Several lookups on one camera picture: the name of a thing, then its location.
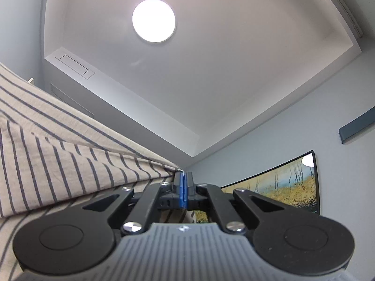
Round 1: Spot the ceiling curtain rail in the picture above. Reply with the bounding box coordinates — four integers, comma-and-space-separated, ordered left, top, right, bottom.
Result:
318, 0, 365, 38

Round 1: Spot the ceiling air vent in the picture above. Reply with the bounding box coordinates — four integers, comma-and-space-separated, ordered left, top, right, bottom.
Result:
60, 54, 96, 79

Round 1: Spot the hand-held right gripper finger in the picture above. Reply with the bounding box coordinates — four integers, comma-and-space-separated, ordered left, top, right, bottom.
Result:
83, 171, 186, 235
184, 171, 286, 235

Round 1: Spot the landscape wall painting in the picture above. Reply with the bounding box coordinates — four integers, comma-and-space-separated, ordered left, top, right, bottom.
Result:
196, 150, 320, 224

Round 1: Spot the dark blue wall shelf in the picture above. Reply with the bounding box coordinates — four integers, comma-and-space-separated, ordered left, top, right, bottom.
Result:
339, 113, 375, 144

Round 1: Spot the beige striped shirt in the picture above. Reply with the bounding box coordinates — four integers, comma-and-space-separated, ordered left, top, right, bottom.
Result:
0, 63, 197, 281

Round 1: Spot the round ceiling lamp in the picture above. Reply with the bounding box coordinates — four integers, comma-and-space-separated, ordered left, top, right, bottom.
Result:
132, 0, 176, 43

